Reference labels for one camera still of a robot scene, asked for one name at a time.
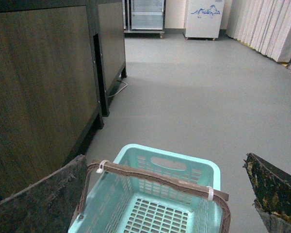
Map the dark wooden display cabinet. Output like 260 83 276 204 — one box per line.
0 0 126 201

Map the white chest freezer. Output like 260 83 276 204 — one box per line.
184 0 225 41

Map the white folding curtain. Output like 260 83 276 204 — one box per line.
226 0 291 63

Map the glass door refrigerator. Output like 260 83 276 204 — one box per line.
122 0 166 38

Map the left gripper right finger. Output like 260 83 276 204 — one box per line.
243 153 291 233

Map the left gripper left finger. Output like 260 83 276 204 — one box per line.
0 155 87 233

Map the brown basket handle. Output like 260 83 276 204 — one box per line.
76 159 231 233

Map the light blue plastic basket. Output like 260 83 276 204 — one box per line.
69 144 222 233

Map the white cable on floor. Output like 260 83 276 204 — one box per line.
107 79 128 99

